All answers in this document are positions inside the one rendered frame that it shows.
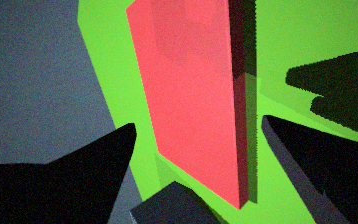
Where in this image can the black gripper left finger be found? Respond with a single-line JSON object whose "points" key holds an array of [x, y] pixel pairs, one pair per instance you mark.
{"points": [[79, 188]]}

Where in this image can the pink rectangular panel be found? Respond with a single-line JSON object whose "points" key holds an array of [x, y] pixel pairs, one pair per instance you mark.
{"points": [[191, 60]]}

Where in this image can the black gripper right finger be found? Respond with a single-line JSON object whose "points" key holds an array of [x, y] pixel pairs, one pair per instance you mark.
{"points": [[322, 167]]}

